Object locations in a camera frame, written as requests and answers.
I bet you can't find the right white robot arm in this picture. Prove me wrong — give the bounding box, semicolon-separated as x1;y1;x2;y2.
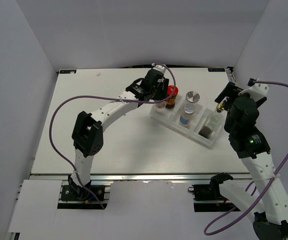
204;78;288;240

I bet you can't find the black XDOF logo sticker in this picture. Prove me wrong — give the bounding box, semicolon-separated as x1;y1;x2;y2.
208;67;226;73

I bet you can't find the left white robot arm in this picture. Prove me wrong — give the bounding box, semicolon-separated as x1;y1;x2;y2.
68;65;169;200

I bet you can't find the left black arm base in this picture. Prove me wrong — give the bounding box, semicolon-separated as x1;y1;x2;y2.
57;183;110;210

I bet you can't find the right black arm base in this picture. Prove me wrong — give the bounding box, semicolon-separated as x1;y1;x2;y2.
187;184;240;213

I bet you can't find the blue label silver lid jar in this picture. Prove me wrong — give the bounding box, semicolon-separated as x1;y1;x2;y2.
179;103;195;128

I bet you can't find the red lid sauce jar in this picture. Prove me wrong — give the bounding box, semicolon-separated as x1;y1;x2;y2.
165;85;179;109

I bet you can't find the dark sauce glass bottle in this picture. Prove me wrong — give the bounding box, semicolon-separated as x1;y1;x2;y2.
198;100;226;139

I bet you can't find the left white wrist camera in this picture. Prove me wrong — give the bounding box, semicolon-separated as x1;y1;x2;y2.
152;63;166;75

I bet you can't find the tall silver lid spice jar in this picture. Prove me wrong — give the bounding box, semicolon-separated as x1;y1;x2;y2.
185;91;200;104

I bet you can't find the small red white lid jar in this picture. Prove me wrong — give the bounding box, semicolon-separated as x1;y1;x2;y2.
155;101;167;109

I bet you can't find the white three compartment tray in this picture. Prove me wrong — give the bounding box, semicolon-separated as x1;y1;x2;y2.
149;95;224;149

